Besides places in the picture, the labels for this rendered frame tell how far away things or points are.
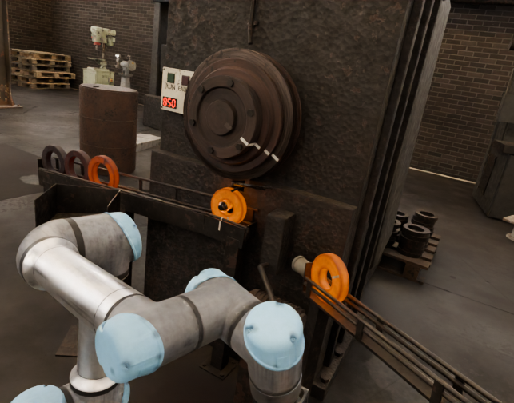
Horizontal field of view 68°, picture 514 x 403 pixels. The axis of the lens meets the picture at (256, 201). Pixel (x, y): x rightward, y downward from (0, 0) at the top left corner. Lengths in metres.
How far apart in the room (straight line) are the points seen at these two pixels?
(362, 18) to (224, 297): 1.10
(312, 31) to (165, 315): 1.18
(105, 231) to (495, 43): 6.94
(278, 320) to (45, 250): 0.43
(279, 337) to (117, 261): 0.47
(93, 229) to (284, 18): 1.03
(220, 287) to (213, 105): 0.90
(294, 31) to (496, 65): 6.01
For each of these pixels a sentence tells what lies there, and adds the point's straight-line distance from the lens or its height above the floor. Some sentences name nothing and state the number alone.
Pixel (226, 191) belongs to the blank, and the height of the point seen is 0.82.
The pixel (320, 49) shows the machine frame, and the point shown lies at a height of 1.39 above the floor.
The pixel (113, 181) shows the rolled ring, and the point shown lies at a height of 0.69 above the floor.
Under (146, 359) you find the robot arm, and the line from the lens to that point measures 0.48.
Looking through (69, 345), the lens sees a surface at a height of 0.01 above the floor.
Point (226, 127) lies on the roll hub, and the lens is 1.33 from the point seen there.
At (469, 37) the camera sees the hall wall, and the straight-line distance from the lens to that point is 7.37.
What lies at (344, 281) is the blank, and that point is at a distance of 1.19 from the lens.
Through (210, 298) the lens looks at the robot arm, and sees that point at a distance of 0.54.
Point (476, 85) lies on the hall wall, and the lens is 7.31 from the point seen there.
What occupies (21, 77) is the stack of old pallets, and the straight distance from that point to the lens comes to 11.62.
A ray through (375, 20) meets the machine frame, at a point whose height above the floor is 1.49.
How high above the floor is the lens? 1.29
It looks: 19 degrees down
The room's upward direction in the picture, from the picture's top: 9 degrees clockwise
